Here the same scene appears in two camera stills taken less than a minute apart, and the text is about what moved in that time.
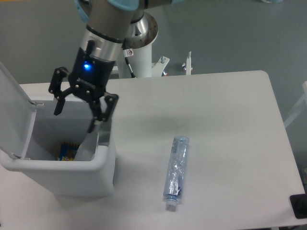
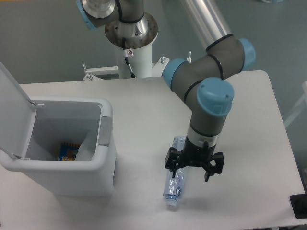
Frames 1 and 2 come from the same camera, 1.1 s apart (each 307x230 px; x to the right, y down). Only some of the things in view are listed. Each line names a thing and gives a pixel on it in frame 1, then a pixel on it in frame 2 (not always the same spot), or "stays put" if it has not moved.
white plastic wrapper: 86,151 stays put
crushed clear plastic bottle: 175,175 stays put
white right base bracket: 158,67 stays put
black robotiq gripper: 89,75 to 195,155
